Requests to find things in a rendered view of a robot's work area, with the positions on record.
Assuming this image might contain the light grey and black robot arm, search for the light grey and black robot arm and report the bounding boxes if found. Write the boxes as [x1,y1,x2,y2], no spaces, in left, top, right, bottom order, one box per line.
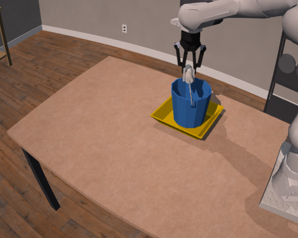
[170,0,298,202]

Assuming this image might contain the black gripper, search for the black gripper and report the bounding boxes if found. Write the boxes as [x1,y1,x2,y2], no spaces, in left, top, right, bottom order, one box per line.
[174,30,206,82]

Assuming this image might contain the yellow shallow tray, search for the yellow shallow tray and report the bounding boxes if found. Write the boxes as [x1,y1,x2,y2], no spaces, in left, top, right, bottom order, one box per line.
[150,95,224,139]

